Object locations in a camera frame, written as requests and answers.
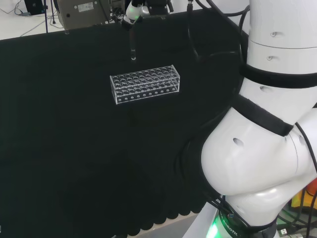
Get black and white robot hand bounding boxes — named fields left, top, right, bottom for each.
left=120, top=0, right=174, bottom=32

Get clear glass test tube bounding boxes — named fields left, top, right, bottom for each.
left=129, top=26, right=138, bottom=61

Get clear plastic test tube rack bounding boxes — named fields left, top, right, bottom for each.
left=109, top=64, right=180, bottom=105

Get grey metal equipment box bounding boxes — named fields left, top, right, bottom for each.
left=57, top=0, right=112, bottom=28

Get dark blue tripod pole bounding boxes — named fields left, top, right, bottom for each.
left=44, top=0, right=50, bottom=34

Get black flat device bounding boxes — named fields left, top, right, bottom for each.
left=24, top=0, right=48, bottom=16

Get black bench cloth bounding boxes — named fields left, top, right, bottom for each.
left=0, top=10, right=251, bottom=237

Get yellow stop button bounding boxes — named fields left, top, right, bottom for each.
left=290, top=183, right=317, bottom=212

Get black cable with metal plug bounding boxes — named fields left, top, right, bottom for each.
left=186, top=0, right=202, bottom=63

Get black looping arm cable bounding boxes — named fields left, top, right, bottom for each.
left=195, top=0, right=251, bottom=65

